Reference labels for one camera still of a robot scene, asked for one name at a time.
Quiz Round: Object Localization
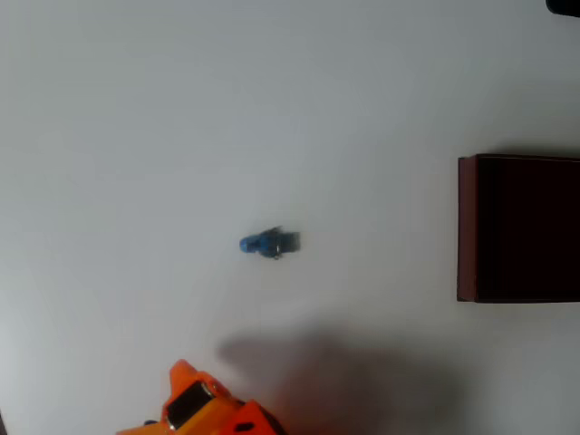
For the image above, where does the small blue toy figure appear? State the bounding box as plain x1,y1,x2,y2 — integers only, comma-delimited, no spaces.
238,225,302,262

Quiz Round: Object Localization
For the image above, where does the dark red open box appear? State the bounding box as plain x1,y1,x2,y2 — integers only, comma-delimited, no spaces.
456,153,580,304

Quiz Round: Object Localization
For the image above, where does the black object at table edge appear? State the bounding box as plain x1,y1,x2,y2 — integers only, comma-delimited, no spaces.
545,0,580,18

